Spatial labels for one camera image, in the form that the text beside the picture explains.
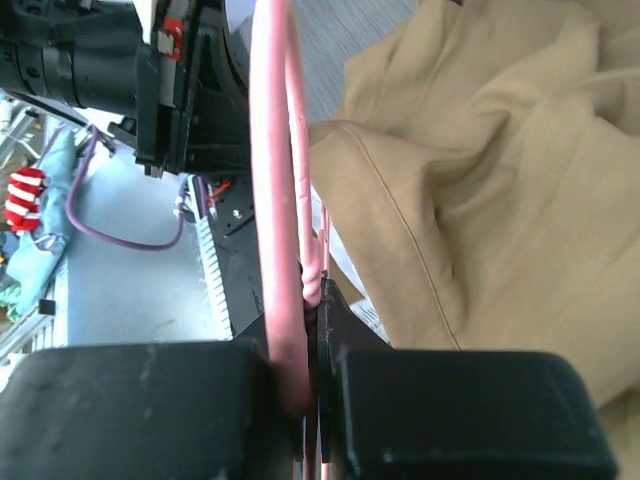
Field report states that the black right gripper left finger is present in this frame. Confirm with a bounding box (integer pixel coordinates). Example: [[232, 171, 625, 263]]
[[1, 334, 303, 479]]

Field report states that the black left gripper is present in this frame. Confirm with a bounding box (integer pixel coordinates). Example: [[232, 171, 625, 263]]
[[109, 1, 250, 177]]

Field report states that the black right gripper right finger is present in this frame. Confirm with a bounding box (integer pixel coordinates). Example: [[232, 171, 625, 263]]
[[317, 280, 618, 479]]

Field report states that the pink wire hanger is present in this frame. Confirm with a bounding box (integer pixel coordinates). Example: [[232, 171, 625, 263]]
[[249, 1, 328, 479]]

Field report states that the tan cloth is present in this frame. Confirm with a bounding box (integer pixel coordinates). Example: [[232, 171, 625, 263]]
[[310, 1, 639, 479]]

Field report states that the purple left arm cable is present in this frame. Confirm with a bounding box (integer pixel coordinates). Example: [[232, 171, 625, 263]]
[[34, 124, 211, 251]]

